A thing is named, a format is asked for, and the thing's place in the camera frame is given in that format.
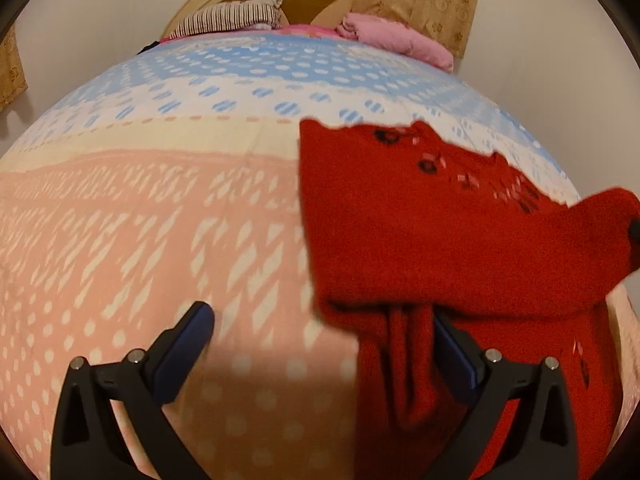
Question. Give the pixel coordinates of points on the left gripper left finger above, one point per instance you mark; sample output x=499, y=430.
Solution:
x=87, y=442

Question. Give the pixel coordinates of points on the red knitted sweater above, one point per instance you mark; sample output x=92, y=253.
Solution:
x=402, y=226

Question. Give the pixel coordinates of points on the pink pillow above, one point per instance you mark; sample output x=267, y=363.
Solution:
x=397, y=38

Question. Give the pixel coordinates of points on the striped grey pillow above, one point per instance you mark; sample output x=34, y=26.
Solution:
x=229, y=17

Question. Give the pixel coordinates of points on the polka dot bed cover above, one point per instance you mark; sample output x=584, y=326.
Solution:
x=173, y=178

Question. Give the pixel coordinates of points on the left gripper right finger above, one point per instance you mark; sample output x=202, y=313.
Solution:
x=541, y=442

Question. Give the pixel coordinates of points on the beige side curtain left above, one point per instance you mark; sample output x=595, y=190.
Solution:
x=12, y=79

